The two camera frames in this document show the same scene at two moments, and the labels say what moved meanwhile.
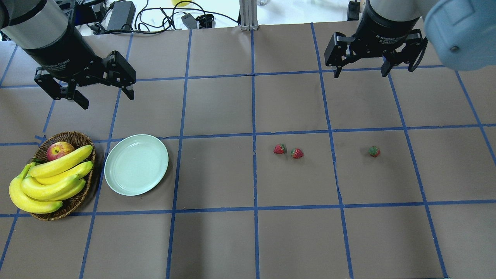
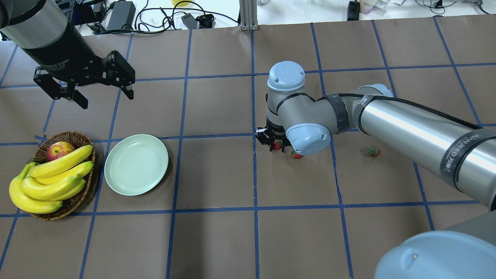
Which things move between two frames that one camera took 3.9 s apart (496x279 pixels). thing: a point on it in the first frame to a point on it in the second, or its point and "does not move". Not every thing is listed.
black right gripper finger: (411, 52) to (285, 142)
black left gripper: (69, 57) does not move
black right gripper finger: (338, 53) to (262, 136)
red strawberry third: (374, 151) does not move
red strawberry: (297, 153) does not move
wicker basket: (78, 140) does not move
